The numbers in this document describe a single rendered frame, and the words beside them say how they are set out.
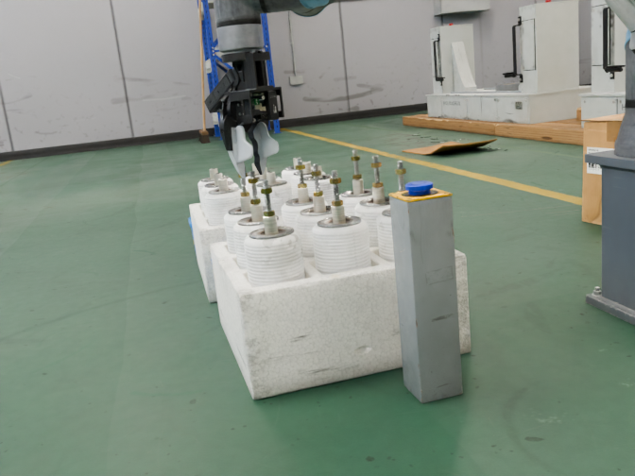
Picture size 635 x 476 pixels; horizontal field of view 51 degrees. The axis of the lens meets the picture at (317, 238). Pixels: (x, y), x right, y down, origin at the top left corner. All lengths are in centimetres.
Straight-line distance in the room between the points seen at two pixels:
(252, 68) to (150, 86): 626
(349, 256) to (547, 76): 349
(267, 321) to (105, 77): 644
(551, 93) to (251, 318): 364
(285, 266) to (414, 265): 22
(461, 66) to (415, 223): 474
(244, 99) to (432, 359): 52
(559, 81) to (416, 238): 363
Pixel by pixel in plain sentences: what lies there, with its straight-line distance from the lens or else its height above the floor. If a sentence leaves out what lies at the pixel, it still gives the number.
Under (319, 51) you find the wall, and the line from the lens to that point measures 762.
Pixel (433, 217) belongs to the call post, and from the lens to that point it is 96.
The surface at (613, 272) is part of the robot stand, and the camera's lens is 137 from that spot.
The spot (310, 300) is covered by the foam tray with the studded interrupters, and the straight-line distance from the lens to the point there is 106.
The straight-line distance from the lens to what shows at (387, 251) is 115.
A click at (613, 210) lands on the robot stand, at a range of 134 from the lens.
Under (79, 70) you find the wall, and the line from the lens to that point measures 741.
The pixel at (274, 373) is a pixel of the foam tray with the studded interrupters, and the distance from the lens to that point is 109.
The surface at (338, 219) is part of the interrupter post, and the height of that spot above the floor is 26.
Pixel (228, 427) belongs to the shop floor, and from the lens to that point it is 104.
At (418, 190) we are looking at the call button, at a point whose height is 32.
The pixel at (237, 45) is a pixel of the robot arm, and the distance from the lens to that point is 114.
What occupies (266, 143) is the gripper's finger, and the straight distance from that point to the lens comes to 120.
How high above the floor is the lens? 49
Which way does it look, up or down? 13 degrees down
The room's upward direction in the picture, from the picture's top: 6 degrees counter-clockwise
